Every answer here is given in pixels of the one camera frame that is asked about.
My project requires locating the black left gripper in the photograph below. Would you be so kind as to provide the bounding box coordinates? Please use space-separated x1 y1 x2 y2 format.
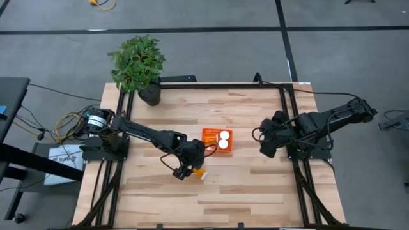
181 140 207 174

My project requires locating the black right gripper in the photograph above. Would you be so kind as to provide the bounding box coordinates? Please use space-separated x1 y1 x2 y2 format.
259 109 292 159

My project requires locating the orange plastic basket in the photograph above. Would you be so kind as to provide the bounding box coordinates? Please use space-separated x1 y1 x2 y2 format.
201 127 234 154

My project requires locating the black table clamp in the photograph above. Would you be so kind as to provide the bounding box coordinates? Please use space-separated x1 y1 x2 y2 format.
252 72 266 86

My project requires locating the flat black box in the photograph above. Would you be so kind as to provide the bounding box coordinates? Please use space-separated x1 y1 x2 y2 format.
159 75 197 84

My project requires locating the green potted plant black pot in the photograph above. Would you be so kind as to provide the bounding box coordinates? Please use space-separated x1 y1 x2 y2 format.
106 34 167 107

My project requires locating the black floor stand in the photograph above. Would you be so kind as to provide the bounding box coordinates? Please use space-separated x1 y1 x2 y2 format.
378 109 409 132

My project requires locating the white printed sheet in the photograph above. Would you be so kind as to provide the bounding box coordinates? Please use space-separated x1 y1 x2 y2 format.
43 144 85 187

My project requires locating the black desk leg beam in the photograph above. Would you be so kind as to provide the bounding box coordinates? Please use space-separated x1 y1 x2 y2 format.
0 142 85 183

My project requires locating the black desk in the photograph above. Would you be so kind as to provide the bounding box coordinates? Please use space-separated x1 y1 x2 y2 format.
0 76 31 145

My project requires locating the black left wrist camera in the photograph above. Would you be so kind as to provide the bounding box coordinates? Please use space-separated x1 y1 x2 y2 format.
172 165 190 181

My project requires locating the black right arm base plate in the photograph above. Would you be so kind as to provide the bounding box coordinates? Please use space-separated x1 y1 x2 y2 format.
286 140 332 161

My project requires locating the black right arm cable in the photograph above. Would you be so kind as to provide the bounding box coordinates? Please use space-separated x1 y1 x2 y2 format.
264 80 364 101

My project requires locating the black aluminium table frame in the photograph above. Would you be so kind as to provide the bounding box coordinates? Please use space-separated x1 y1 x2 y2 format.
75 80 344 229

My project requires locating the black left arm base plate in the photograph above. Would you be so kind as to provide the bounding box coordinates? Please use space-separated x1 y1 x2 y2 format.
79 136 130 162

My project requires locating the yellow coiled cable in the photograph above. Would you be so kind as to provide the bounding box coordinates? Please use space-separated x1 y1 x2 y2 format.
54 112 85 142

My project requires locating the yellow floor cable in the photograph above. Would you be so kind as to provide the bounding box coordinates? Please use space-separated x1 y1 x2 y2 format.
88 0 117 12

